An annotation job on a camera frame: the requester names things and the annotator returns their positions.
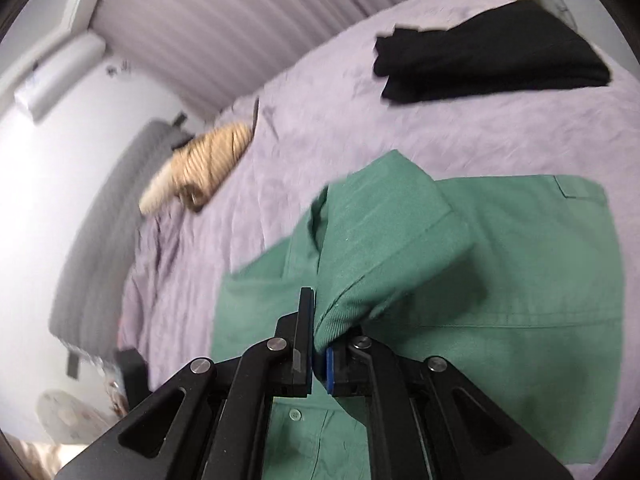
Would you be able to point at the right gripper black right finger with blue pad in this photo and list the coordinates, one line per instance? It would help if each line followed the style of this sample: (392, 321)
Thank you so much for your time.
(427, 420)

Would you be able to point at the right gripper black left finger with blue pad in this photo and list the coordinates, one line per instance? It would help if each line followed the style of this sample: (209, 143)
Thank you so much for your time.
(209, 420)

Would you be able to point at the green work jacket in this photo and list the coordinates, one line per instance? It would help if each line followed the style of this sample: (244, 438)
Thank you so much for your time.
(517, 281)

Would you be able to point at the beige striped folded garment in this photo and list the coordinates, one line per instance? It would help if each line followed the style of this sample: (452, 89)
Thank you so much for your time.
(194, 172)

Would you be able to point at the lilac bed cover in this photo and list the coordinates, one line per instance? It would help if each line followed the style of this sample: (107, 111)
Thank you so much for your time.
(323, 120)

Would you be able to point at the black folded garment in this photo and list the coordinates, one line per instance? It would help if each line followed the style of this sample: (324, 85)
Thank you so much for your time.
(515, 47)

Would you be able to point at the lilac pleated curtain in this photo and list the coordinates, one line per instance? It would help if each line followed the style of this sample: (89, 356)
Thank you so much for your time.
(212, 51)

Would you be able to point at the white wall air conditioner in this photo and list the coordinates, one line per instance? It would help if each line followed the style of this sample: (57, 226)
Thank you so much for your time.
(46, 85)

